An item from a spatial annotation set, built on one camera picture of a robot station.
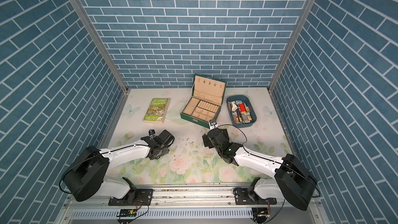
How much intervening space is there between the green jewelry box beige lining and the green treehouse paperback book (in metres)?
0.13

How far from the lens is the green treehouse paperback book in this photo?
3.31 ft

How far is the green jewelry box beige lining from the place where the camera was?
3.31 feet

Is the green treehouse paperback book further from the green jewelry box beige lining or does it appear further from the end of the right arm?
the end of the right arm
